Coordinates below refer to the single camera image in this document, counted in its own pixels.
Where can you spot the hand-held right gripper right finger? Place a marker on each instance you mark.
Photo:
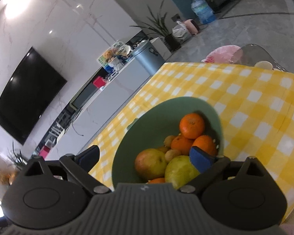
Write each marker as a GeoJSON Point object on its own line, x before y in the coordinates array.
{"type": "Point", "coordinates": [201, 160]}

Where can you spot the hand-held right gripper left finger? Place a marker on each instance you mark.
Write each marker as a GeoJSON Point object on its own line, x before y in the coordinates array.
{"type": "Point", "coordinates": [89, 158]}

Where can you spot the orange mandarin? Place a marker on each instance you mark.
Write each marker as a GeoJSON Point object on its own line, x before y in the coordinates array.
{"type": "Point", "coordinates": [156, 181]}
{"type": "Point", "coordinates": [181, 145]}
{"type": "Point", "coordinates": [205, 144]}
{"type": "Point", "coordinates": [192, 125]}

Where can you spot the greenish yellow pear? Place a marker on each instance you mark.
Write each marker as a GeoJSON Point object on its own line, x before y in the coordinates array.
{"type": "Point", "coordinates": [180, 172]}

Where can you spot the brown longan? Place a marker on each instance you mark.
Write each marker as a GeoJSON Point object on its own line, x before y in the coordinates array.
{"type": "Point", "coordinates": [163, 149]}
{"type": "Point", "coordinates": [169, 140]}
{"type": "Point", "coordinates": [172, 155]}

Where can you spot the red-yellow apple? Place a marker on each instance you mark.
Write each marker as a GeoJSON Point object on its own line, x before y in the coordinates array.
{"type": "Point", "coordinates": [150, 164]}

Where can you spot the green colander bowl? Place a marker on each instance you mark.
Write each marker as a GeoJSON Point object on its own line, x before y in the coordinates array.
{"type": "Point", "coordinates": [149, 117]}

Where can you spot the white router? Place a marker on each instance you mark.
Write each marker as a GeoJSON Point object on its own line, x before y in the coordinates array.
{"type": "Point", "coordinates": [55, 131]}

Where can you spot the pink flat box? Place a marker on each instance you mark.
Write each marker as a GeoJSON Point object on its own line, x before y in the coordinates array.
{"type": "Point", "coordinates": [44, 151]}

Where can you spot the grey rectangular speaker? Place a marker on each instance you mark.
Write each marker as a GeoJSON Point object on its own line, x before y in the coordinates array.
{"type": "Point", "coordinates": [85, 95]}

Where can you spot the white marble television cabinet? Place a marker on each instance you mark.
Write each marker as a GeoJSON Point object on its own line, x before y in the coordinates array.
{"type": "Point", "coordinates": [117, 93]}

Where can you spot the plant in glass vase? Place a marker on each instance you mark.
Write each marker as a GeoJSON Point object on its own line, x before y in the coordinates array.
{"type": "Point", "coordinates": [17, 159]}

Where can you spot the red box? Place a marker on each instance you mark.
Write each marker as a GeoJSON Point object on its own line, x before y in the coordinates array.
{"type": "Point", "coordinates": [99, 82]}

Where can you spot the yellow checked tablecloth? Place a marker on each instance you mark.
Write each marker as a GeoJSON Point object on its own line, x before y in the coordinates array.
{"type": "Point", "coordinates": [259, 102]}

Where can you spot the brown plush toy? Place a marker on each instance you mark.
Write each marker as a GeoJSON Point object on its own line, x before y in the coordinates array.
{"type": "Point", "coordinates": [5, 176]}

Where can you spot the black flat television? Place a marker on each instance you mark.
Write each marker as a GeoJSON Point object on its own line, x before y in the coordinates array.
{"type": "Point", "coordinates": [27, 95]}

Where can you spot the teddy bear bouquet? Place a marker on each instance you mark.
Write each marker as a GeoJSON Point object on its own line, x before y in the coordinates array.
{"type": "Point", "coordinates": [109, 55]}

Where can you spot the pink seat cushion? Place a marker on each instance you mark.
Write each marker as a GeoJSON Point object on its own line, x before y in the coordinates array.
{"type": "Point", "coordinates": [221, 53]}

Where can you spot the cream cup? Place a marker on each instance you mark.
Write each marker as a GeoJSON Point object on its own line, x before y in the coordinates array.
{"type": "Point", "coordinates": [263, 65]}

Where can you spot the blue grey trash can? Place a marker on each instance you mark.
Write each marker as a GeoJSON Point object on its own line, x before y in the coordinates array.
{"type": "Point", "coordinates": [148, 57]}

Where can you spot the long leaf potted plant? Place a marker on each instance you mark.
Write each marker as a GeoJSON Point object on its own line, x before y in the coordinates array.
{"type": "Point", "coordinates": [172, 41]}

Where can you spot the transparent chair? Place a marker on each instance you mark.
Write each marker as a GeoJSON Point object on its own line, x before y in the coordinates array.
{"type": "Point", "coordinates": [259, 52]}

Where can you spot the white plastic bag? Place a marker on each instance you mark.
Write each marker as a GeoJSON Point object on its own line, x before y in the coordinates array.
{"type": "Point", "coordinates": [182, 32]}

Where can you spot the pink heater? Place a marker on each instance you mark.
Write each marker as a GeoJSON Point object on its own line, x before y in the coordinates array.
{"type": "Point", "coordinates": [192, 26]}

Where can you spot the blue water jug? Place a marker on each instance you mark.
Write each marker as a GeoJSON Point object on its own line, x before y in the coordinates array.
{"type": "Point", "coordinates": [202, 9]}

